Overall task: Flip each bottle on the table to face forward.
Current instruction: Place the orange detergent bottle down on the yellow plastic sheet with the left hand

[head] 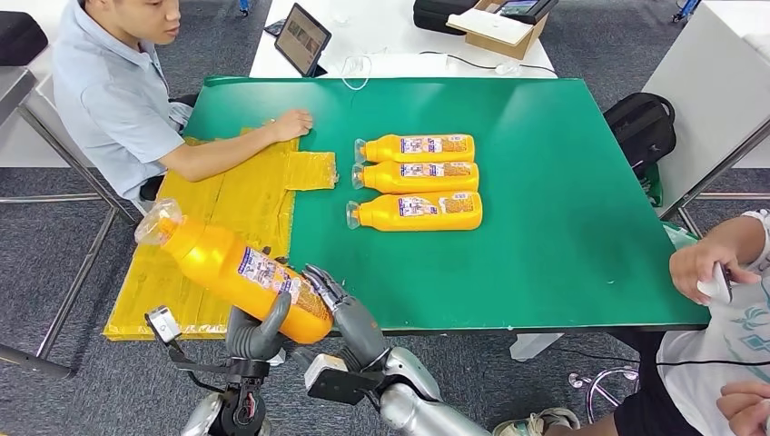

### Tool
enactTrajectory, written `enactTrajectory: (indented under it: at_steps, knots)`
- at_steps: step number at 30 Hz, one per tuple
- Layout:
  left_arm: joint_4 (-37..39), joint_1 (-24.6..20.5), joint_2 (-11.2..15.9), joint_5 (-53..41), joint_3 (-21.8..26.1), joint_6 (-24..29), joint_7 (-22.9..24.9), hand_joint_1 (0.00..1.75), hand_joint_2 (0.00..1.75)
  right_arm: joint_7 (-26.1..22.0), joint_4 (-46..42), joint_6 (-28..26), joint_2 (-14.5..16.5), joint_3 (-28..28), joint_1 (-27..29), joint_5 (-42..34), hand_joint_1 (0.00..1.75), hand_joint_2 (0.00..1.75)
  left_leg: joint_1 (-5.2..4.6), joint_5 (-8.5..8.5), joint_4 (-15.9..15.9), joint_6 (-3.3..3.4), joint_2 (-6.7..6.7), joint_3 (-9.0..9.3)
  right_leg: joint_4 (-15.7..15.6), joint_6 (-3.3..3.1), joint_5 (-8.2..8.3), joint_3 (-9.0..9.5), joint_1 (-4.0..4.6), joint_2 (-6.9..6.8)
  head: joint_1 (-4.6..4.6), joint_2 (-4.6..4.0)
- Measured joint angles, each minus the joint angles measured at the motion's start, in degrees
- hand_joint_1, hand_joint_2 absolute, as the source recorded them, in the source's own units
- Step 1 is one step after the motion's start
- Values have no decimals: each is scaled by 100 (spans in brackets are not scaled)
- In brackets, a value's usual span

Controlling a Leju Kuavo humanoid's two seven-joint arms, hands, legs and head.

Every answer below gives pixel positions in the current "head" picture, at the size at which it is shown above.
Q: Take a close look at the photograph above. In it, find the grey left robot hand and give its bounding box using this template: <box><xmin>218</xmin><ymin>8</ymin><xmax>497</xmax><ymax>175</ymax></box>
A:
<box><xmin>225</xmin><ymin>292</ymin><xmax>294</xmax><ymax>362</ymax></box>

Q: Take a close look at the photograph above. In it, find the person's right hand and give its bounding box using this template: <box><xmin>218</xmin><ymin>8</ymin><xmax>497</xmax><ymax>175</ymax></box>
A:
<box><xmin>267</xmin><ymin>108</ymin><xmax>314</xmax><ymax>144</ymax></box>
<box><xmin>668</xmin><ymin>231</ymin><xmax>762</xmax><ymax>306</ymax></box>

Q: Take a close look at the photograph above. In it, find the person's left hand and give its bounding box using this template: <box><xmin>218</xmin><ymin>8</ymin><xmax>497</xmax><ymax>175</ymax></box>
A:
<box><xmin>716</xmin><ymin>381</ymin><xmax>770</xmax><ymax>436</ymax></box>

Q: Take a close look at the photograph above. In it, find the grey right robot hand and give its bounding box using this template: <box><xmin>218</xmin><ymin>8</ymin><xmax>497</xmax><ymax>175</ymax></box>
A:
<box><xmin>291</xmin><ymin>263</ymin><xmax>392</xmax><ymax>373</ymax></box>

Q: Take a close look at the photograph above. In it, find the white handheld controller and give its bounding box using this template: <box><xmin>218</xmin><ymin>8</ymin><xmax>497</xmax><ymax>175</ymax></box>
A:
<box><xmin>696</xmin><ymin>263</ymin><xmax>734</xmax><ymax>306</ymax></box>

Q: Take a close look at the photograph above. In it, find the orange detergent bottle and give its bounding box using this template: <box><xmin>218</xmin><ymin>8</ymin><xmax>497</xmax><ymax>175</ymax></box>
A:
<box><xmin>133</xmin><ymin>198</ymin><xmax>335</xmax><ymax>345</ymax></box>
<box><xmin>353</xmin><ymin>133</ymin><xmax>477</xmax><ymax>164</ymax></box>
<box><xmin>345</xmin><ymin>190</ymin><xmax>484</xmax><ymax>233</ymax></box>
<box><xmin>351</xmin><ymin>161</ymin><xmax>480</xmax><ymax>195</ymax></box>

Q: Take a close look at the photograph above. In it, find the person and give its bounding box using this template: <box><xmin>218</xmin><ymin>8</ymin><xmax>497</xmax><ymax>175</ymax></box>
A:
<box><xmin>493</xmin><ymin>207</ymin><xmax>770</xmax><ymax>436</ymax></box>
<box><xmin>51</xmin><ymin>0</ymin><xmax>314</xmax><ymax>203</ymax></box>

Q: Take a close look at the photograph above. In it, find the black tablet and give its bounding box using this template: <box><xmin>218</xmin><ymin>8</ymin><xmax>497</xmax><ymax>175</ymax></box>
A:
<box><xmin>273</xmin><ymin>3</ymin><xmax>332</xmax><ymax>78</ymax></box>

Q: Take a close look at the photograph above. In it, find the dark green bag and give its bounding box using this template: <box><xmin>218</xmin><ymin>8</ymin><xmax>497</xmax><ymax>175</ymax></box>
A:
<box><xmin>640</xmin><ymin>163</ymin><xmax>665</xmax><ymax>209</ymax></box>

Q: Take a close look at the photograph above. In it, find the yellow plastic-wrapped board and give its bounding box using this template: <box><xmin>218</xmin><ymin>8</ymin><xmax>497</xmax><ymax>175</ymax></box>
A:
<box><xmin>103</xmin><ymin>126</ymin><xmax>340</xmax><ymax>342</ymax></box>

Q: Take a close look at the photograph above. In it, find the white table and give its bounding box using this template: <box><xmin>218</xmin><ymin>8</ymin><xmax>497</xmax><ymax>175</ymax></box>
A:
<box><xmin>249</xmin><ymin>0</ymin><xmax>558</xmax><ymax>79</ymax></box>

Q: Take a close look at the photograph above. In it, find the chrome chair base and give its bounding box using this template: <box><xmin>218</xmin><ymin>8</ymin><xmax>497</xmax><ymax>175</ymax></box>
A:
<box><xmin>568</xmin><ymin>365</ymin><xmax>641</xmax><ymax>424</ymax></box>

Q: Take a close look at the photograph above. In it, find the black backpack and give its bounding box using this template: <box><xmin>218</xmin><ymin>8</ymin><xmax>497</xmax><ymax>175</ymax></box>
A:
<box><xmin>603</xmin><ymin>92</ymin><xmax>677</xmax><ymax>180</ymax></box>

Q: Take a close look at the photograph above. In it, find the white table leg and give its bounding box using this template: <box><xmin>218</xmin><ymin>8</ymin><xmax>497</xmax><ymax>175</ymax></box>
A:
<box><xmin>509</xmin><ymin>332</ymin><xmax>565</xmax><ymax>362</ymax></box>

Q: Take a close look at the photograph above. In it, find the black case bag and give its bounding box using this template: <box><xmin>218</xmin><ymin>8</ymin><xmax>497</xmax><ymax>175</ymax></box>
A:
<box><xmin>412</xmin><ymin>0</ymin><xmax>480</xmax><ymax>36</ymax></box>

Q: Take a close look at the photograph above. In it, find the grey table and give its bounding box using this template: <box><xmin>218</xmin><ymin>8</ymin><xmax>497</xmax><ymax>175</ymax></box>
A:
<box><xmin>641</xmin><ymin>0</ymin><xmax>770</xmax><ymax>221</ymax></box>

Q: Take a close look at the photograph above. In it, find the cardboard box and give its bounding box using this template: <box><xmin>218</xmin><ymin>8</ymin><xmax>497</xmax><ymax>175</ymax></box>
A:
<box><xmin>464</xmin><ymin>0</ymin><xmax>549</xmax><ymax>62</ymax></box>

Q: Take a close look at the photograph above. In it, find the white flat box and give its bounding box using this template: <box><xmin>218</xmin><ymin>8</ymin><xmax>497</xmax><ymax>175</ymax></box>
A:
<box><xmin>446</xmin><ymin>8</ymin><xmax>536</xmax><ymax>47</ymax></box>

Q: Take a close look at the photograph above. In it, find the black screen device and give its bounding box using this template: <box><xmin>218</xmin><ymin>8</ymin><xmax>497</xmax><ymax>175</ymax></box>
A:
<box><xmin>496</xmin><ymin>0</ymin><xmax>560</xmax><ymax>25</ymax></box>

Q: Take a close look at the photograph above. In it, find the white desk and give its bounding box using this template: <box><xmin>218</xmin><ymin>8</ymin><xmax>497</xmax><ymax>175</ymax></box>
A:
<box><xmin>0</xmin><ymin>0</ymin><xmax>92</xmax><ymax>168</ymax></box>

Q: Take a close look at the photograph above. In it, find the black cushion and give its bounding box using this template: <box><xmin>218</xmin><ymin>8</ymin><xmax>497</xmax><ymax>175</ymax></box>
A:
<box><xmin>0</xmin><ymin>10</ymin><xmax>49</xmax><ymax>66</ymax></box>

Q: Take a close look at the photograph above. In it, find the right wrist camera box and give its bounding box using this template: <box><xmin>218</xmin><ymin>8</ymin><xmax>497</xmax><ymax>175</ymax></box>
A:
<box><xmin>303</xmin><ymin>353</ymin><xmax>386</xmax><ymax>405</ymax></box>

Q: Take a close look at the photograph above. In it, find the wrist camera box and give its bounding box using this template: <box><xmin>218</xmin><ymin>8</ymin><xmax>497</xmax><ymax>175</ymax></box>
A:
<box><xmin>303</xmin><ymin>353</ymin><xmax>386</xmax><ymax>405</ymax></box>
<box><xmin>143</xmin><ymin>305</ymin><xmax>184</xmax><ymax>351</ymax></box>

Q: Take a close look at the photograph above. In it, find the white cable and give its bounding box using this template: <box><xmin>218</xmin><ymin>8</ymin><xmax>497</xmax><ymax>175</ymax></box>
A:
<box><xmin>340</xmin><ymin>54</ymin><xmax>374</xmax><ymax>92</ymax></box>

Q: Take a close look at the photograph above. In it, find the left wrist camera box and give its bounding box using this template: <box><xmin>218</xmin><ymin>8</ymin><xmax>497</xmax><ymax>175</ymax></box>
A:
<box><xmin>143</xmin><ymin>305</ymin><xmax>184</xmax><ymax>351</ymax></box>

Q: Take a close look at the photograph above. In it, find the black cable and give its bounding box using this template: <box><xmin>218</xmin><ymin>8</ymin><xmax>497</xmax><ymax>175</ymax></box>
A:
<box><xmin>419</xmin><ymin>50</ymin><xmax>559</xmax><ymax>76</ymax></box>

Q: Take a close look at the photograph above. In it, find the blue metal frame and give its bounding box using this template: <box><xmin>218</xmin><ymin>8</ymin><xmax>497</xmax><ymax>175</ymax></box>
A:
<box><xmin>673</xmin><ymin>0</ymin><xmax>704</xmax><ymax>24</ymax></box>

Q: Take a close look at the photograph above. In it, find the steel frame table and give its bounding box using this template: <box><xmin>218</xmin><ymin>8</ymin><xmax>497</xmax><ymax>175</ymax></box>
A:
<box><xmin>0</xmin><ymin>64</ymin><xmax>143</xmax><ymax>379</ymax></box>

